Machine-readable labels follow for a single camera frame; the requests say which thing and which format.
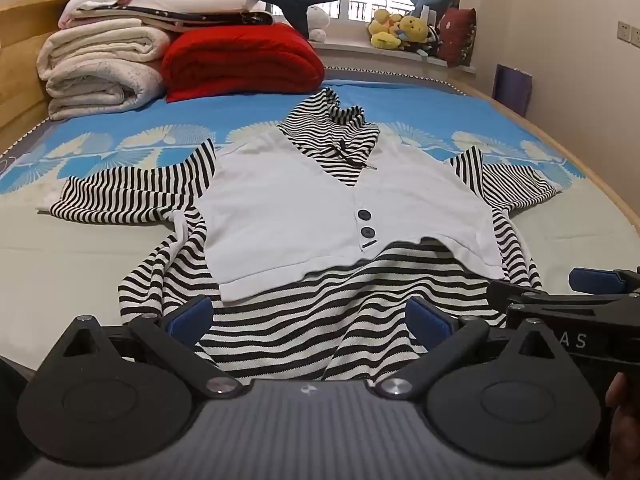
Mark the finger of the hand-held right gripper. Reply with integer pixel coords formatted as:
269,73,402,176
486,280,551,311
569,267,640,295

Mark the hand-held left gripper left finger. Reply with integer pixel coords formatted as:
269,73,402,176
64,296,247,401

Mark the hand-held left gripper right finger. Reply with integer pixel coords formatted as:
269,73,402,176
375,297,563,401

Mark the striped and white small shirt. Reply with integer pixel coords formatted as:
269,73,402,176
50,87,563,386

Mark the person's right hand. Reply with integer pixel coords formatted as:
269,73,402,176
604,372,640,461

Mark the blue and white bed mat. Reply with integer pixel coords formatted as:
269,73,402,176
0,65,640,361

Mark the purple board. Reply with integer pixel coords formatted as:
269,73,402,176
492,64,534,117

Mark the red cushion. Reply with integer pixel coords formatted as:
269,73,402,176
440,7,478,68

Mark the red folded blanket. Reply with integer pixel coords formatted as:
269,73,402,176
161,22,326,103

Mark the white windowsill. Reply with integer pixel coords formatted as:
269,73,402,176
310,39,451,70

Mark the yellow orange-faced plush toy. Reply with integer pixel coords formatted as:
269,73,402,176
399,15,431,45

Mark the cream folded quilt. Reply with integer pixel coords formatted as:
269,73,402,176
37,19,172,80

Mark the dark patterned folded blanket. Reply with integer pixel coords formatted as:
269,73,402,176
69,7,275,35

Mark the wooden headboard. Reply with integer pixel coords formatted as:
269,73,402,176
0,0,76,133

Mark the white plush toy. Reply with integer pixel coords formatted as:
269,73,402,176
304,5,329,43

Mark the wooden bed frame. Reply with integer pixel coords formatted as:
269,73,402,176
450,77,640,241

